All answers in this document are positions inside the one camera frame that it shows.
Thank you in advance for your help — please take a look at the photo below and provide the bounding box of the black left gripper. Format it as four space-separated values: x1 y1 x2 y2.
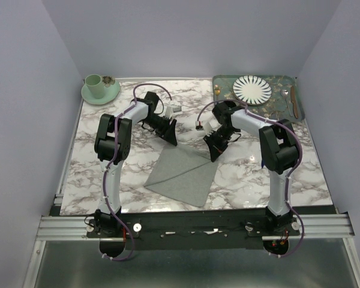
140 114 178 146

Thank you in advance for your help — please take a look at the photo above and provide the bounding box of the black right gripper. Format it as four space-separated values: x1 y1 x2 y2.
203 126 237 161

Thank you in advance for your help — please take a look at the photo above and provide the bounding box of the grey woven cloth napkin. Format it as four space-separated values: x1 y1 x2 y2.
144 144 218 207

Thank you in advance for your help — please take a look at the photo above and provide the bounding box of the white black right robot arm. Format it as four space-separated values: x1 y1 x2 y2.
196 100 302 235

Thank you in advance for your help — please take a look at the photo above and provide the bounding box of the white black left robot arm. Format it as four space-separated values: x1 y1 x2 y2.
94 92 178 237

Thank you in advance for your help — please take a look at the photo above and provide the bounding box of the white blue striped plate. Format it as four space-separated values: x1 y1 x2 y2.
232 75 272 106

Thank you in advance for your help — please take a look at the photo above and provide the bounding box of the mint green floral plate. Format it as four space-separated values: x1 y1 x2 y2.
81 76 120 106

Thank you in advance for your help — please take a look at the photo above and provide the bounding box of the teal floral serving tray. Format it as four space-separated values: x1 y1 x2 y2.
212 74 305 122

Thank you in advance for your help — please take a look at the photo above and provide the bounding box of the silver spoon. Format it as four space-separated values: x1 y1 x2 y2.
280 89 293 116

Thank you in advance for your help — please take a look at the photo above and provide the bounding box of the mint green cup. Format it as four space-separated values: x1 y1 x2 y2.
85 74 105 99

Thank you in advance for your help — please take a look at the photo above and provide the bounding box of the brown wooden knife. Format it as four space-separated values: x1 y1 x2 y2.
290 86 299 119

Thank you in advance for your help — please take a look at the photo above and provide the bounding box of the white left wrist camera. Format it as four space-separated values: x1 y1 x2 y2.
164 104 182 119

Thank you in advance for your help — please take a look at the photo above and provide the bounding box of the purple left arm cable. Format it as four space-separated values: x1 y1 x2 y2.
101 83 173 262

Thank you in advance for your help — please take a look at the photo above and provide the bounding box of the gold fork green handle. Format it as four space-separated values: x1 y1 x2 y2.
214 85 221 104

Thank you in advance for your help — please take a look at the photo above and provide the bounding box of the black metal base frame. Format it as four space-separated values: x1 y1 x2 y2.
49 206 338 251

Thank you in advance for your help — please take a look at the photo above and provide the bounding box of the aluminium extrusion rail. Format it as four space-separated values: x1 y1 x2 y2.
36 214 355 241

